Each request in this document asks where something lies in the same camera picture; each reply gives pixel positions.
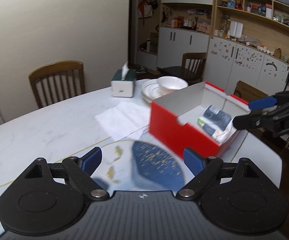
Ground brown cardboard box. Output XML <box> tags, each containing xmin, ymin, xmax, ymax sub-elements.
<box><xmin>234</xmin><ymin>81</ymin><xmax>268</xmax><ymax>102</ymax></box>

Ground red cardboard box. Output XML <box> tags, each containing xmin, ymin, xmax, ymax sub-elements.
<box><xmin>149</xmin><ymin>82</ymin><xmax>250</xmax><ymax>158</ymax></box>

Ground white paper napkin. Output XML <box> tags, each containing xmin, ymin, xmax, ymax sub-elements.
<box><xmin>95</xmin><ymin>102</ymin><xmax>151</xmax><ymax>141</ymax></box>

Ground white bowl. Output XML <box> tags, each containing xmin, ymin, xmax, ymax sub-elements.
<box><xmin>158</xmin><ymin>76</ymin><xmax>189</xmax><ymax>95</ymax></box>

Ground stack of white plates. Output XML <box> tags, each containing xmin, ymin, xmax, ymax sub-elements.
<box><xmin>140</xmin><ymin>79</ymin><xmax>171</xmax><ymax>103</ymax></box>

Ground green white tissue box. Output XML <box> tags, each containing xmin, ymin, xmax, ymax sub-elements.
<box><xmin>111</xmin><ymin>62</ymin><xmax>136</xmax><ymax>98</ymax></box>

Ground white wall cabinets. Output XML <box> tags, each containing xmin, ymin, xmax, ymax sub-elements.
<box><xmin>157</xmin><ymin>0</ymin><xmax>289</xmax><ymax>94</ymax></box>

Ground wooden chair by wall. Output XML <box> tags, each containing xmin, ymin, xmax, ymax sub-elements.
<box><xmin>29</xmin><ymin>61</ymin><xmax>86</xmax><ymax>108</ymax></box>

